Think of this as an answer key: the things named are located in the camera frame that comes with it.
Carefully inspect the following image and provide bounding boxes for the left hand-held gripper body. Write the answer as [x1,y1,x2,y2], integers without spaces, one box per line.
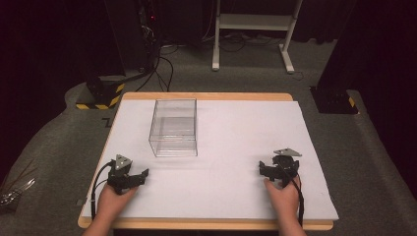
[106,153,140,196]

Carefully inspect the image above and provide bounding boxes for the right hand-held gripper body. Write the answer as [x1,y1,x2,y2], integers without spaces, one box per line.
[270,147,303,190]

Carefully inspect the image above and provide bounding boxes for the person's left hand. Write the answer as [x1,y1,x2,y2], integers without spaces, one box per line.
[95,183,140,224]

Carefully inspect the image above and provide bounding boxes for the person's right hand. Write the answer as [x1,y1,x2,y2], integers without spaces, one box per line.
[263,176,302,221]

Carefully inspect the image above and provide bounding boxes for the white table sheet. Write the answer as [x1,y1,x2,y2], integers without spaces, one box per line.
[81,98,340,221]

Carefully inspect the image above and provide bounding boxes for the clear plastic box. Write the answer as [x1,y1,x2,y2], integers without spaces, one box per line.
[148,97,199,158]

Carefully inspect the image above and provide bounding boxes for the black yellow striped stand base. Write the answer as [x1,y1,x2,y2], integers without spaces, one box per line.
[75,75,127,111]

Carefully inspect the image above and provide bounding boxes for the clear shiny plastic bundle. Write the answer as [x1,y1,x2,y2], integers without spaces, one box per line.
[0,159,37,211]

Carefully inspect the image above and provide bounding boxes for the dark equipment rack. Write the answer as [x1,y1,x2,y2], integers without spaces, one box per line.
[103,0,162,77]

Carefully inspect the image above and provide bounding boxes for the white metal stand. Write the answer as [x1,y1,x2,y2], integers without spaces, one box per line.
[211,0,305,75]

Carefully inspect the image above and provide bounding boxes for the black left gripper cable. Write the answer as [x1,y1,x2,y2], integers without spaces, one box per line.
[90,161,116,221]

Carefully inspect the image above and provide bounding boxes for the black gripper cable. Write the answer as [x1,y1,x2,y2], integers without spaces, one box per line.
[90,161,116,221]
[284,170,306,228]

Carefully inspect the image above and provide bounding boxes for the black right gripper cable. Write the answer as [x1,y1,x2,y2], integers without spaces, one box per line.
[284,170,306,228]

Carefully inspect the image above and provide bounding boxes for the black floor cables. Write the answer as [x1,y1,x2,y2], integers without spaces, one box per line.
[135,45,175,93]

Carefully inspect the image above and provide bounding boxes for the cables under white stand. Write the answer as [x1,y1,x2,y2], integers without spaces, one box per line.
[201,30,283,53]

